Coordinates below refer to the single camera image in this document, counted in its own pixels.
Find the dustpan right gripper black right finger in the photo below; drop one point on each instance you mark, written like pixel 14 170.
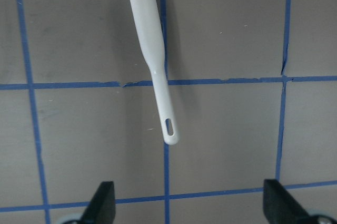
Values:
pixel 279 206

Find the dustpan right gripper black left finger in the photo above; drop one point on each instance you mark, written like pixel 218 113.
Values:
pixel 102 207

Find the beige hand brush black bristles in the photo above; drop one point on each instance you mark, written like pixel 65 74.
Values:
pixel 150 37

